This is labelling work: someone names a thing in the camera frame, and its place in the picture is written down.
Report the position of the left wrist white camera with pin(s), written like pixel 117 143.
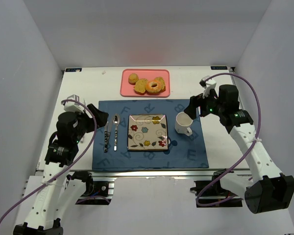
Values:
pixel 72 102

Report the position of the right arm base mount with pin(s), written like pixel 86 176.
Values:
pixel 215 193

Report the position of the aluminium table front rail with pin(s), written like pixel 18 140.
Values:
pixel 152 173

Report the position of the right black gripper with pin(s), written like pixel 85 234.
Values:
pixel 196 105

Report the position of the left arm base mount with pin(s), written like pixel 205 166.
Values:
pixel 96 192

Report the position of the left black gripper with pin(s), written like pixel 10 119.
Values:
pixel 93 116

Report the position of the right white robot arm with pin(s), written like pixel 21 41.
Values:
pixel 269 189

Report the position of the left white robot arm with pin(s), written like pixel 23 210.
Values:
pixel 59 190

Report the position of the small round muffin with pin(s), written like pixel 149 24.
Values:
pixel 133 78

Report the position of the pink plastic tray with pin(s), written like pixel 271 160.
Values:
pixel 127 89

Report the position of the wrist white camera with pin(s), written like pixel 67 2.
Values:
pixel 208 84
pixel 72 102

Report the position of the spoon with patterned handle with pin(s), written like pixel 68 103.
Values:
pixel 116 123

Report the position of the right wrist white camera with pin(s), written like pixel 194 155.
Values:
pixel 208 84

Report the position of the blue lettered placemat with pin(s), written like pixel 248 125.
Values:
pixel 183 151

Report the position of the square floral ceramic plate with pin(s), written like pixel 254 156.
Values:
pixel 147 133

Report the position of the orange sugared bagel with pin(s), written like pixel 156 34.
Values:
pixel 153 87

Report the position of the seeded bread slice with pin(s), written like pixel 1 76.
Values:
pixel 140 86
pixel 163 85

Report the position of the white ceramic mug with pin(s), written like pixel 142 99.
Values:
pixel 183 124

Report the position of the fork with patterned handle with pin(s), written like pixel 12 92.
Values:
pixel 106 137

